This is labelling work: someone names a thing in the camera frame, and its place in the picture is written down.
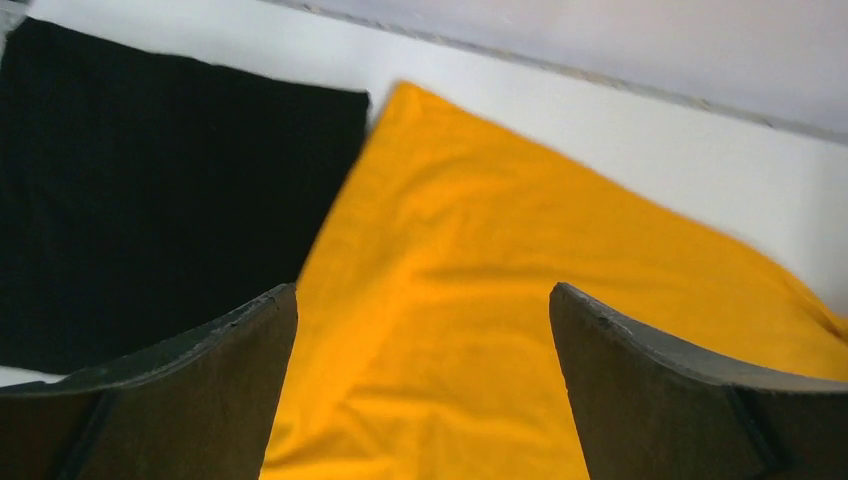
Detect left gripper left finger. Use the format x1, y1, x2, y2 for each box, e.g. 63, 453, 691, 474
1, 284, 298, 479

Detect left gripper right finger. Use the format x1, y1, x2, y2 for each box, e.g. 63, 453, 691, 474
549, 283, 847, 479

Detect yellow t shirt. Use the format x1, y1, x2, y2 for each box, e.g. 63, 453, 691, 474
261, 83, 847, 479

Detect folded black t shirt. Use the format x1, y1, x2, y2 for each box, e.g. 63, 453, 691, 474
1, 19, 369, 374

